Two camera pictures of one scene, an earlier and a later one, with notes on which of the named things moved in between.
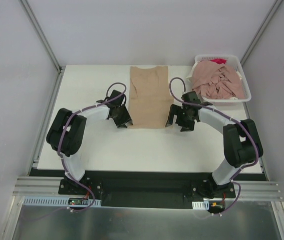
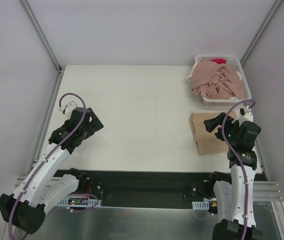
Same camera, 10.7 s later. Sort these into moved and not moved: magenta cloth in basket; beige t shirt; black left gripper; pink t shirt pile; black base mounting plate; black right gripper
Moved: beige t shirt; black left gripper; black right gripper
Not moved: pink t shirt pile; magenta cloth in basket; black base mounting plate
